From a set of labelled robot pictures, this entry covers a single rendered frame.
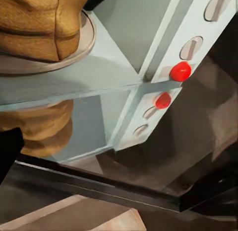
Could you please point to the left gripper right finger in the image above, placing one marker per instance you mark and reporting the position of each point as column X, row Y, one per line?
column 230, row 140

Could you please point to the microwave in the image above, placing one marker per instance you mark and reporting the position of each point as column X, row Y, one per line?
column 125, row 101

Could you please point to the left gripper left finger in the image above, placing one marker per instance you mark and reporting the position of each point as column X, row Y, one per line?
column 12, row 140

